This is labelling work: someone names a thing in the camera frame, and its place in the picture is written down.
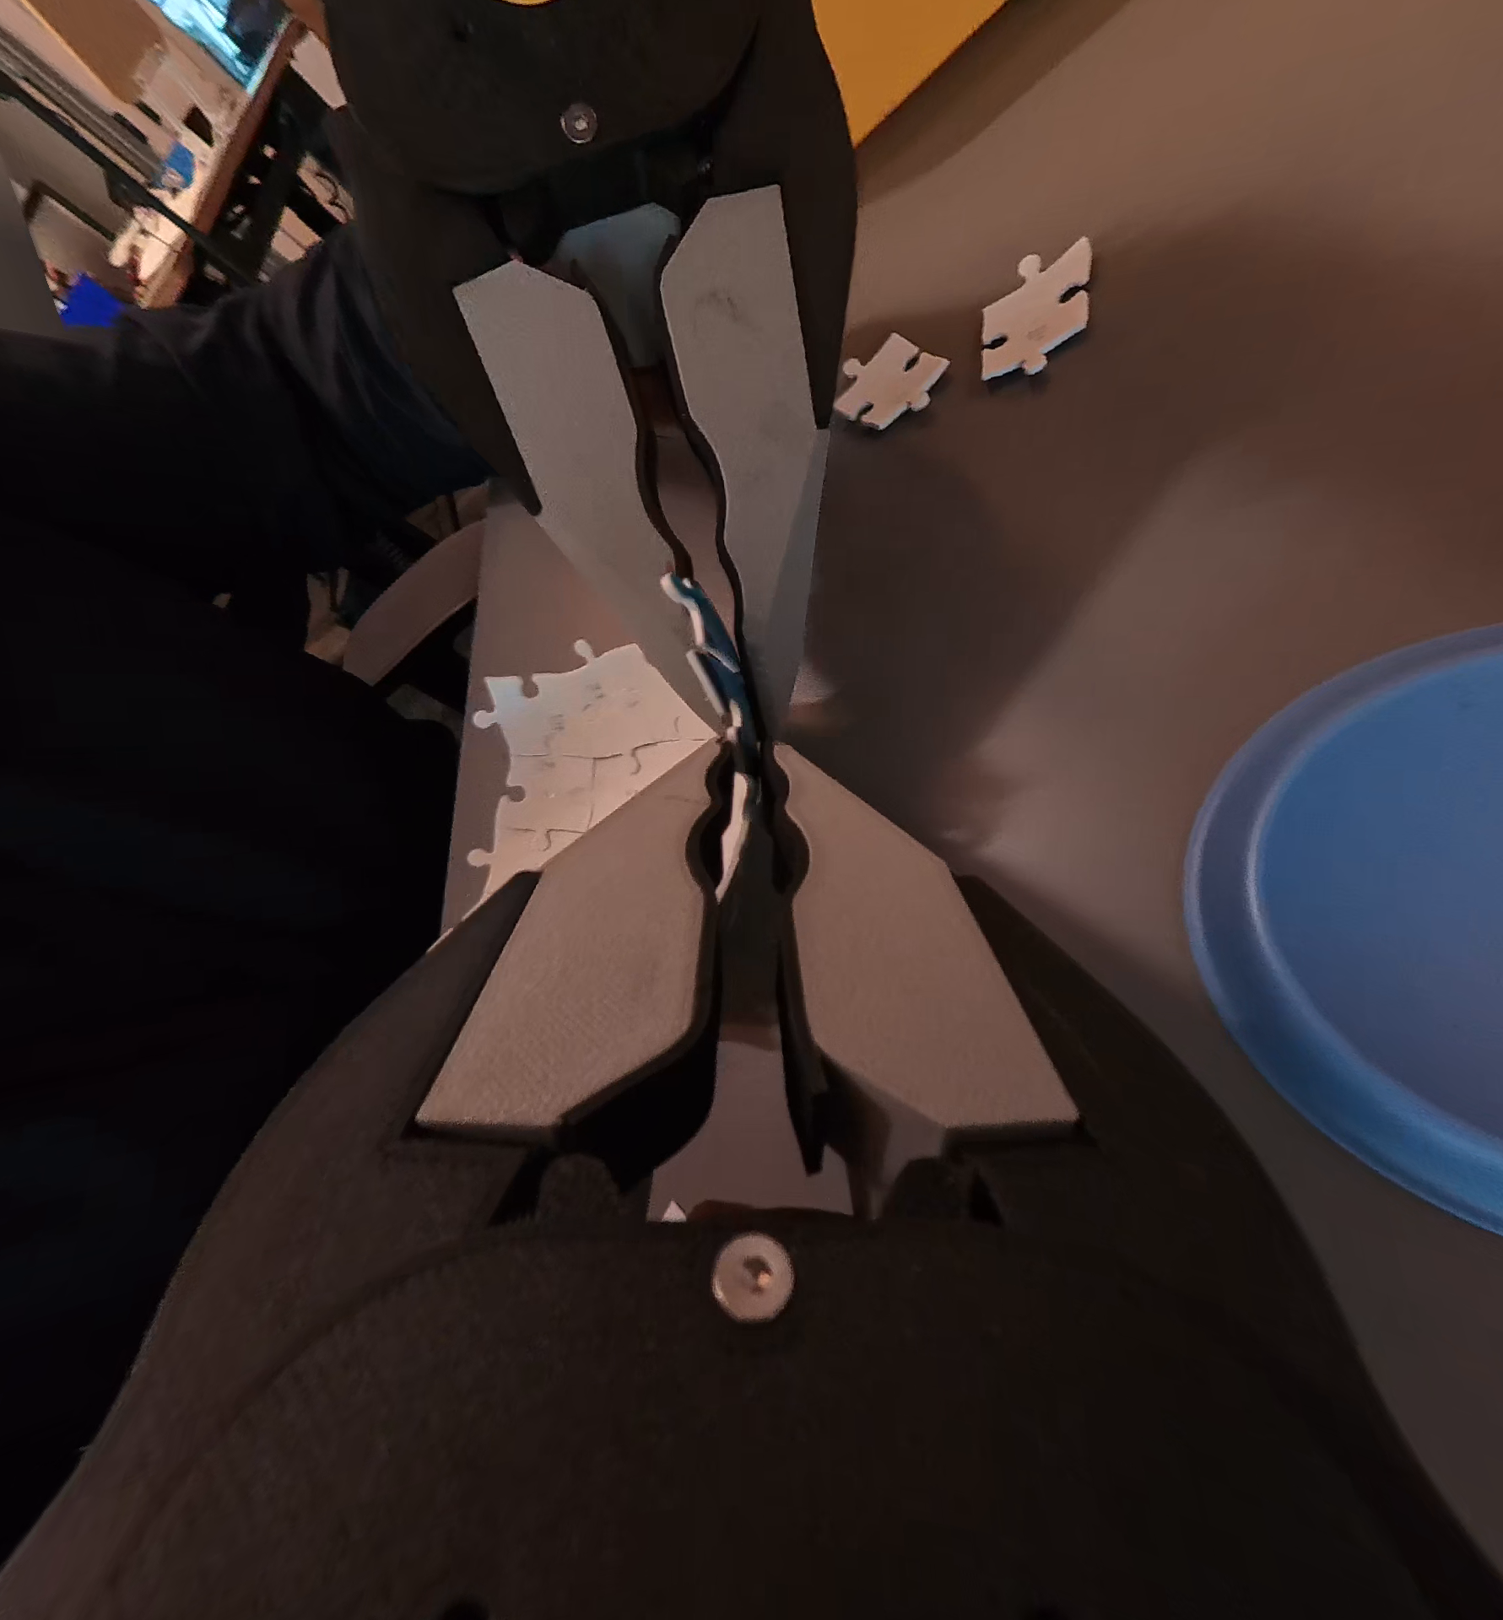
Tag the blue round plastic stand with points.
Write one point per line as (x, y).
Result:
(1394, 911)

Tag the yellow plastic bin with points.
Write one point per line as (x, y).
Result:
(900, 59)

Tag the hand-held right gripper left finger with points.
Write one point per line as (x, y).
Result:
(569, 998)

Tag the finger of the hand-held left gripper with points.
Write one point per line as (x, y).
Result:
(752, 341)
(562, 410)

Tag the background wooden table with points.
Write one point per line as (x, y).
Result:
(229, 137)

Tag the person's left forearm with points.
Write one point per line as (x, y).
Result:
(197, 420)

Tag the white assembled puzzle ball section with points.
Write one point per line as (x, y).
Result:
(583, 748)

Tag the blue storage bin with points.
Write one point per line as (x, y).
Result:
(92, 299)

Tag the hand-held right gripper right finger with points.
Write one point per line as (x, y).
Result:
(932, 998)

